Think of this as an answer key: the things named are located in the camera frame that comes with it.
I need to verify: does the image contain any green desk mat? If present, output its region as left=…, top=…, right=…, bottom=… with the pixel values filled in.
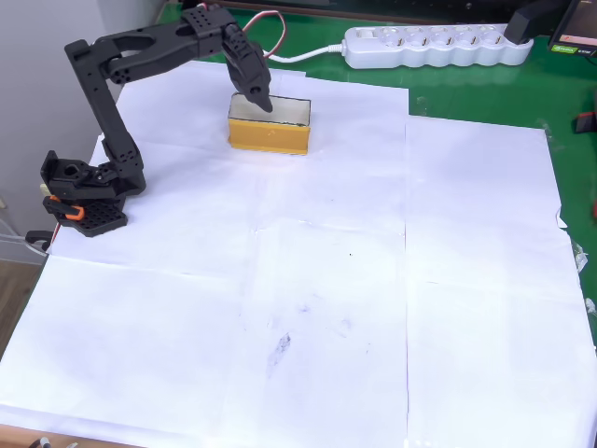
left=142, top=0, right=597, bottom=346

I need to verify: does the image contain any red black small object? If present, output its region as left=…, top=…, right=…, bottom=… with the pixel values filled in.
left=572, top=110, right=597, bottom=135

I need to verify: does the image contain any white power strip cable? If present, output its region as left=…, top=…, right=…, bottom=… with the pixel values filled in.
left=268, top=42, right=349, bottom=63

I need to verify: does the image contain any yellow rectangular box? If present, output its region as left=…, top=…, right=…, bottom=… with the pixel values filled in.
left=227, top=91, right=312, bottom=157

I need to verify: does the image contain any white power strip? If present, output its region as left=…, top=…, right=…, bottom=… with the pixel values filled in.
left=343, top=23, right=535, bottom=70

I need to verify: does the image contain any white paper table covering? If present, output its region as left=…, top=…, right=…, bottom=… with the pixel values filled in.
left=0, top=52, right=584, bottom=448

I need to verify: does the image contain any black power adapter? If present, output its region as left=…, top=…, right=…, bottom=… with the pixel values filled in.
left=505, top=0, right=579, bottom=48

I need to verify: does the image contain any black box green label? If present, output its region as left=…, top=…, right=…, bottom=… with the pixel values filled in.
left=548, top=0, right=597, bottom=60

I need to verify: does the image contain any orange black clamp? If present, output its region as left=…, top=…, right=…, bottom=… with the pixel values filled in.
left=42, top=194, right=86, bottom=221

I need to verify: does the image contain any red white servo cable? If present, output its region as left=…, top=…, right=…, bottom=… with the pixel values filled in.
left=241, top=8, right=288, bottom=61

